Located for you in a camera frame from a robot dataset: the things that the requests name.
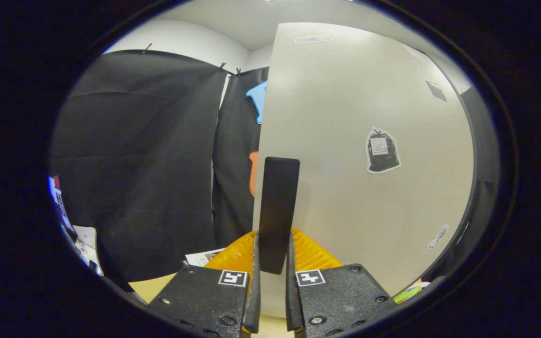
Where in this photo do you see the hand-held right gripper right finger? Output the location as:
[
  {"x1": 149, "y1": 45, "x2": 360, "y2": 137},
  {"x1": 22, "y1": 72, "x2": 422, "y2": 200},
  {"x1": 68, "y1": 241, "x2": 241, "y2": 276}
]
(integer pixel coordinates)
[{"x1": 286, "y1": 228, "x2": 398, "y2": 338}]

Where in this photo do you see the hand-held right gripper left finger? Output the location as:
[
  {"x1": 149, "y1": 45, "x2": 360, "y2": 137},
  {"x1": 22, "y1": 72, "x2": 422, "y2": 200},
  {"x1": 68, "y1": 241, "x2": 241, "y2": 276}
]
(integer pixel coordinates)
[{"x1": 146, "y1": 230, "x2": 262, "y2": 336}]

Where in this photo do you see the black door handle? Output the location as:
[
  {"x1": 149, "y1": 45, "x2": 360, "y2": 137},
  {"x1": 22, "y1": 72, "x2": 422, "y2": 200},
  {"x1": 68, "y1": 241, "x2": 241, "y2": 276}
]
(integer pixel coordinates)
[{"x1": 257, "y1": 157, "x2": 301, "y2": 275}]

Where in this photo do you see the printed photo booklet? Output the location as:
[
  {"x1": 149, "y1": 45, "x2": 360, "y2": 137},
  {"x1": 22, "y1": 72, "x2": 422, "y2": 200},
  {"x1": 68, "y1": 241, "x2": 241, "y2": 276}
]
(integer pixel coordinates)
[{"x1": 185, "y1": 248, "x2": 226, "y2": 267}]

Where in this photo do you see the green and pink plush toy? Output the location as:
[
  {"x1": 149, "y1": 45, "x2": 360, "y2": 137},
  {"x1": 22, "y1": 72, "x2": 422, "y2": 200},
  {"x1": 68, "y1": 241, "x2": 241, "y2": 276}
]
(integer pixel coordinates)
[{"x1": 393, "y1": 281, "x2": 431, "y2": 304}]

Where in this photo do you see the white sheet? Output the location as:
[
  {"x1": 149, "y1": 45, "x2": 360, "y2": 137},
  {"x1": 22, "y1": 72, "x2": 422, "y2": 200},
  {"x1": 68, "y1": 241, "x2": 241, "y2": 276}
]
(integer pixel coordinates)
[{"x1": 72, "y1": 225, "x2": 104, "y2": 277}]

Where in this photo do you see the red white printed object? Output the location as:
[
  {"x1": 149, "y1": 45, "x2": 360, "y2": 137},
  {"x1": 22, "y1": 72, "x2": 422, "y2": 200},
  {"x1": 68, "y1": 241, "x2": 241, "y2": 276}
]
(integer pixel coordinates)
[{"x1": 47, "y1": 175, "x2": 78, "y2": 235}]

